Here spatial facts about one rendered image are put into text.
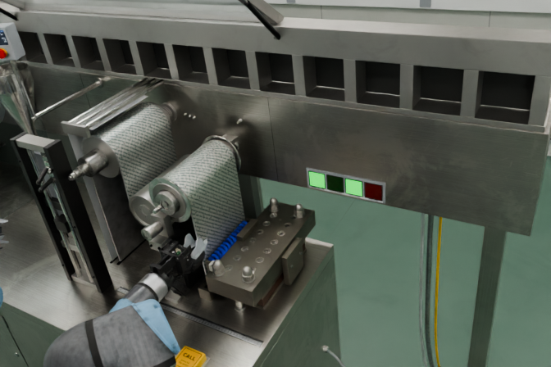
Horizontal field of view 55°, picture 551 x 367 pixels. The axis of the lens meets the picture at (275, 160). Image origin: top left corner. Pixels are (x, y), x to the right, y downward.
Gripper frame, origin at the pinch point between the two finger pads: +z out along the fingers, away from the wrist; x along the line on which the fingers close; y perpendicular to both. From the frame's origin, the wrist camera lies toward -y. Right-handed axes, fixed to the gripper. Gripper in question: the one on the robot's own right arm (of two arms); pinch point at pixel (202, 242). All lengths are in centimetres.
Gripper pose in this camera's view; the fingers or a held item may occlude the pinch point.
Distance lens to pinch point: 158.4
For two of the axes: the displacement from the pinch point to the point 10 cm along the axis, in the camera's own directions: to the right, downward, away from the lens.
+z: 4.8, -4.9, 7.2
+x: -8.7, -1.7, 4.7
